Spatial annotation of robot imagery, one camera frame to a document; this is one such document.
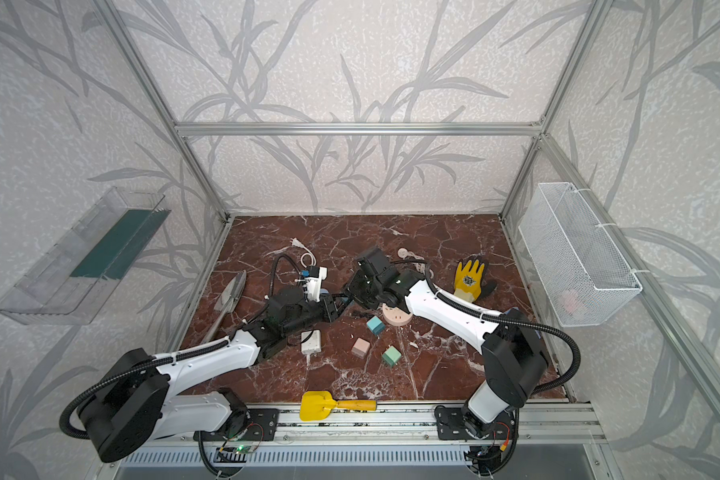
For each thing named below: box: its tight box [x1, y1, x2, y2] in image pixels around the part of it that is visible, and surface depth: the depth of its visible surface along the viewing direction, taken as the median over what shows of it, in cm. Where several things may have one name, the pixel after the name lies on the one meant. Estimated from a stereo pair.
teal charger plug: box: [366, 315, 386, 335], surface depth 91 cm
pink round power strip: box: [382, 303, 413, 327], surface depth 92 cm
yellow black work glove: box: [454, 254, 497, 303], surface depth 103 cm
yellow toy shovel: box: [299, 391, 377, 422], surface depth 77 cm
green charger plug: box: [382, 344, 401, 366], surface depth 85 cm
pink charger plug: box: [351, 337, 370, 359], surface depth 86 cm
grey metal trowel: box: [204, 270, 247, 344], surface depth 97 cm
